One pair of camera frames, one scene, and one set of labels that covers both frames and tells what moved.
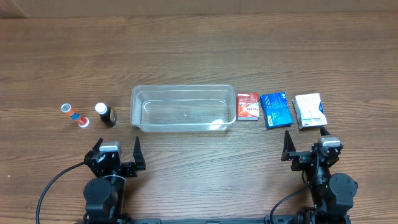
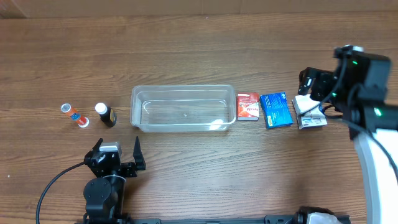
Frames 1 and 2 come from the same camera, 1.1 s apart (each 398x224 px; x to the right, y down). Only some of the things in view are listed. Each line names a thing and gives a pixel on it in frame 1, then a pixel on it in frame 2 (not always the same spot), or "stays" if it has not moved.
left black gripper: [140, 158] stays
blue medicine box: [277, 112] stays
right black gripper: [300, 157] -> [320, 76]
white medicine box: [308, 113] stays
